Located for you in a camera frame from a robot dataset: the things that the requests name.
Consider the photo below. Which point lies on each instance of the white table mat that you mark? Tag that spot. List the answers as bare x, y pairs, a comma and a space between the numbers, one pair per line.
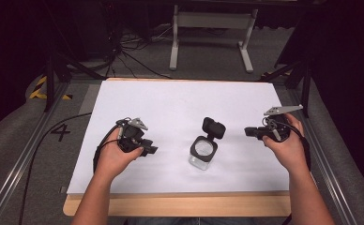
177, 103

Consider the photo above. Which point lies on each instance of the clear jar with black lid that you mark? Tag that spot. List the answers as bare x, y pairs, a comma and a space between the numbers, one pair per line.
203, 150

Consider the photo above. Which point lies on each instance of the person's right hand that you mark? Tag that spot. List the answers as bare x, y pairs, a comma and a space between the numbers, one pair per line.
291, 150

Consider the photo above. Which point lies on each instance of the white metal stand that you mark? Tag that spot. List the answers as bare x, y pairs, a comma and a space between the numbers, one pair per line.
213, 20

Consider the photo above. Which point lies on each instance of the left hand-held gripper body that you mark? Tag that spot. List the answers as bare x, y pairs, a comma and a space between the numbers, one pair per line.
133, 134

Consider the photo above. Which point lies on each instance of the person's left hand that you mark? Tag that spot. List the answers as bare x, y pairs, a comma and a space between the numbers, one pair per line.
114, 159

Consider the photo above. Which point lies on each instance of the black metal stand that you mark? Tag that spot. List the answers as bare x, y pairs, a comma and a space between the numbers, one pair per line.
50, 81
305, 84

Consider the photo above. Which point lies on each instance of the wooden table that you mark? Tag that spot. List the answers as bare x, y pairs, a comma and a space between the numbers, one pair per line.
177, 204

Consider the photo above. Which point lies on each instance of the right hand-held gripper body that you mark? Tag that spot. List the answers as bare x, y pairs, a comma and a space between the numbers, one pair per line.
278, 129

